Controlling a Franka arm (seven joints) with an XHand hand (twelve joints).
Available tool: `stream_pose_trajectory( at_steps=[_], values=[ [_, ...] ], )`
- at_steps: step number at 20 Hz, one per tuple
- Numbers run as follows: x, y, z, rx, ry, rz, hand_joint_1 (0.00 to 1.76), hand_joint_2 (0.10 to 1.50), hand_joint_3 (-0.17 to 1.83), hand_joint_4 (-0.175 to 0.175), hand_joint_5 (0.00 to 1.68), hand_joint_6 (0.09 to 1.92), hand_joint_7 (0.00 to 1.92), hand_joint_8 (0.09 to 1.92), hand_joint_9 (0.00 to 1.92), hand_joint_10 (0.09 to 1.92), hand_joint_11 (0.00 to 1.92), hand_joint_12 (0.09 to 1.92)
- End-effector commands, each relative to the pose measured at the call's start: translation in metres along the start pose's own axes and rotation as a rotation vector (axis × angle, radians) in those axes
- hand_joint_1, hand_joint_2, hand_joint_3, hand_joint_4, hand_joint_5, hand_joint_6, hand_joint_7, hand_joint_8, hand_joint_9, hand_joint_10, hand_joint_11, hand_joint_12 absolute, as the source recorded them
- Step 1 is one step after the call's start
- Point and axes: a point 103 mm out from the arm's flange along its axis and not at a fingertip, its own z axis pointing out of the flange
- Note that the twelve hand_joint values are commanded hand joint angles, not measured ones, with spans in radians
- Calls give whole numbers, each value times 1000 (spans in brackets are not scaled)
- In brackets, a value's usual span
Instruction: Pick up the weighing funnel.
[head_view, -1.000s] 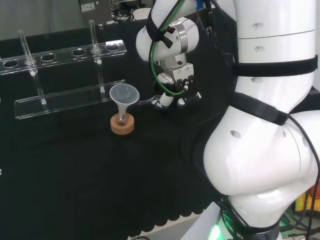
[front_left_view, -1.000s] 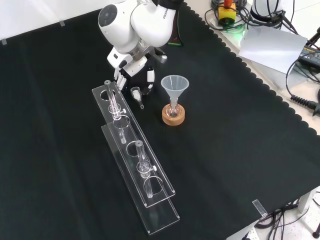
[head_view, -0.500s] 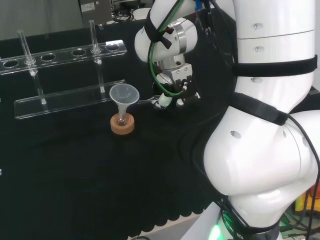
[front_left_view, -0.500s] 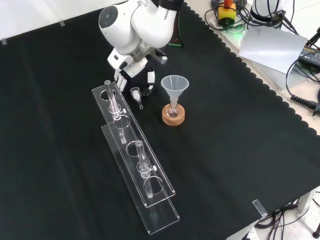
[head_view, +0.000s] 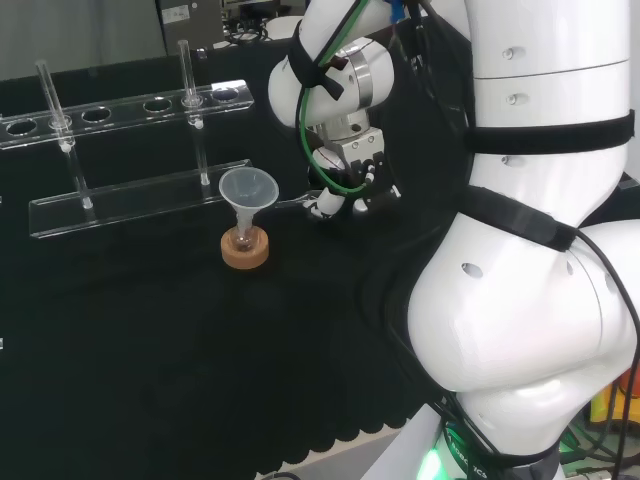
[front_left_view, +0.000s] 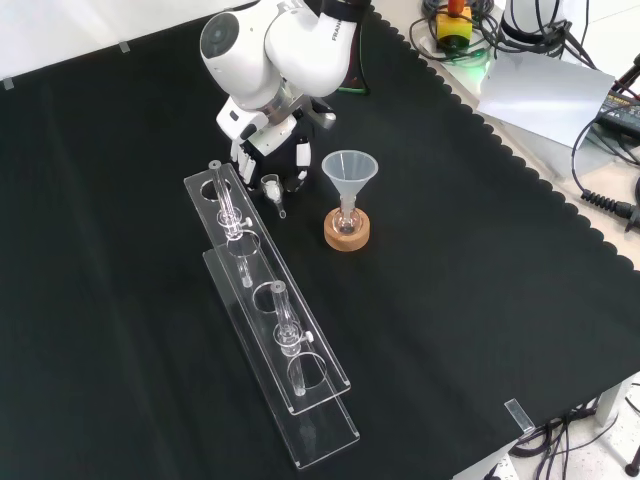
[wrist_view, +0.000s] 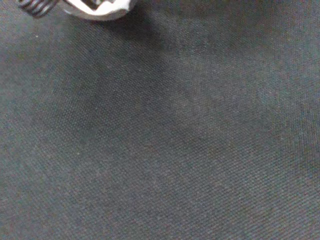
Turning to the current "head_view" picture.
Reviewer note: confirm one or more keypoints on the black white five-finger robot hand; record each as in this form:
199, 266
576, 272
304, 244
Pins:
357, 155

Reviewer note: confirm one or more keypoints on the clear glass weighing funnel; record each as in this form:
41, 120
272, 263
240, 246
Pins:
295, 203

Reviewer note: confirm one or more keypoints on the translucent plastic funnel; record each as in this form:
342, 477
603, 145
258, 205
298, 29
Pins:
248, 187

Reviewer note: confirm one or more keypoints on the clear acrylic funnel stand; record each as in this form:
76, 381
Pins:
125, 205

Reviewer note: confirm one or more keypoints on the small round-bottom glass flask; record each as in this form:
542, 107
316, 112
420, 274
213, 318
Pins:
244, 242

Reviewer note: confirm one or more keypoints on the black bench cloth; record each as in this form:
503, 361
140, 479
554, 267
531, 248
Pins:
150, 350

